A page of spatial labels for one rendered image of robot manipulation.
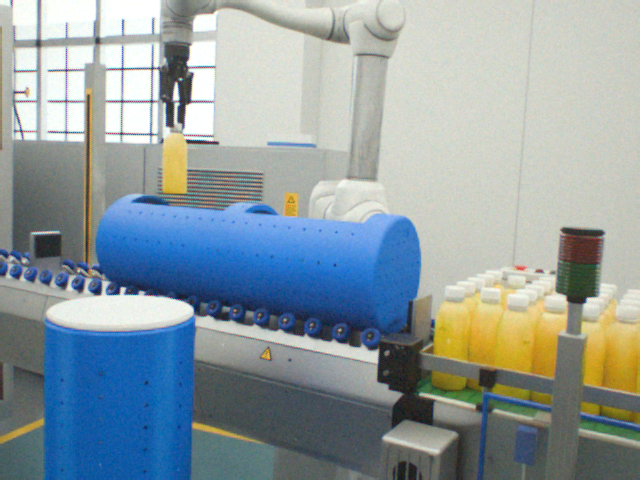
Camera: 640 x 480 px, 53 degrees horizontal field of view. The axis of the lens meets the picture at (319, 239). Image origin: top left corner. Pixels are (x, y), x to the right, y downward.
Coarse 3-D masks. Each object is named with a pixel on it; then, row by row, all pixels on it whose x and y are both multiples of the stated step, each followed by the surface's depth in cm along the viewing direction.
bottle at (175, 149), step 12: (180, 132) 188; (168, 144) 185; (180, 144) 186; (168, 156) 186; (180, 156) 186; (168, 168) 186; (180, 168) 187; (168, 180) 186; (180, 180) 187; (168, 192) 187; (180, 192) 187
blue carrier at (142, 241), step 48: (96, 240) 180; (144, 240) 171; (192, 240) 163; (240, 240) 156; (288, 240) 149; (336, 240) 143; (384, 240) 140; (144, 288) 180; (192, 288) 166; (240, 288) 157; (288, 288) 148; (336, 288) 142; (384, 288) 142
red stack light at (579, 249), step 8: (560, 240) 94; (568, 240) 93; (576, 240) 92; (584, 240) 91; (592, 240) 91; (600, 240) 92; (560, 248) 94; (568, 248) 93; (576, 248) 92; (584, 248) 92; (592, 248) 91; (600, 248) 92; (560, 256) 94; (568, 256) 93; (576, 256) 92; (584, 256) 92; (592, 256) 92; (600, 256) 92
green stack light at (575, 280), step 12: (564, 264) 93; (576, 264) 92; (588, 264) 92; (600, 264) 93; (564, 276) 93; (576, 276) 92; (588, 276) 92; (600, 276) 93; (564, 288) 93; (576, 288) 92; (588, 288) 92
